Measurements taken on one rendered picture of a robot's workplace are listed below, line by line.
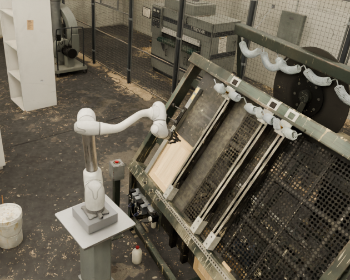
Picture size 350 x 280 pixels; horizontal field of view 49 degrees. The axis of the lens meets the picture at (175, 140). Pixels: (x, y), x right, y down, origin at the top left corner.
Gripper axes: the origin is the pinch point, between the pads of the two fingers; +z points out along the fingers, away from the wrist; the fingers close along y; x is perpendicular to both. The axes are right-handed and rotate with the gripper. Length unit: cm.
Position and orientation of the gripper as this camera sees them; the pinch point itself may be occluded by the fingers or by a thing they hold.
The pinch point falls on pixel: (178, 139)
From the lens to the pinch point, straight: 333.6
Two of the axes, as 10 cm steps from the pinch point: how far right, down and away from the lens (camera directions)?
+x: -8.6, -1.6, 4.8
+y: 2.4, -9.6, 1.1
